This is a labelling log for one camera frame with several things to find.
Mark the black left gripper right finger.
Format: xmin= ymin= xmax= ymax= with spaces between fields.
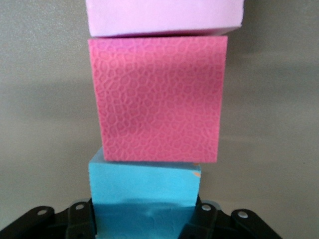
xmin=179 ymin=196 xmax=283 ymax=239

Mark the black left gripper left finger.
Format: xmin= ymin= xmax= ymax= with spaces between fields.
xmin=0 ymin=198 xmax=98 ymax=239

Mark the sky blue foam block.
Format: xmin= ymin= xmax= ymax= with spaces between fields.
xmin=88 ymin=146 xmax=202 ymax=239

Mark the crimson foam block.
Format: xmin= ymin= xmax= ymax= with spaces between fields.
xmin=88 ymin=35 xmax=229 ymax=164

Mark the light pink foam block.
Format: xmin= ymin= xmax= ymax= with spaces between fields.
xmin=85 ymin=0 xmax=244 ymax=38

